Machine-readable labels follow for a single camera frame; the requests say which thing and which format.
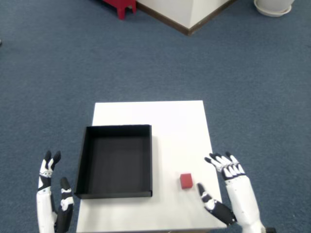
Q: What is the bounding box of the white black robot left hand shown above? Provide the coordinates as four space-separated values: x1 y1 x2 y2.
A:
36 150 75 233

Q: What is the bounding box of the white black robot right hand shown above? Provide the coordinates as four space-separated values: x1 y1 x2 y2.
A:
196 151 267 233

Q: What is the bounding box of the red cube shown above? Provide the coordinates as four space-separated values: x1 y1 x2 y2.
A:
180 173 193 190

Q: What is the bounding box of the black open box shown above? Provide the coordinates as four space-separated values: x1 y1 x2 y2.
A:
74 124 153 200

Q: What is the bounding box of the white square table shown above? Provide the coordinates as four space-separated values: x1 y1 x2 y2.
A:
76 100 228 233

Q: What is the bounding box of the red plastic stool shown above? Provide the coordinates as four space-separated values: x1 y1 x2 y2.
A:
102 0 137 20

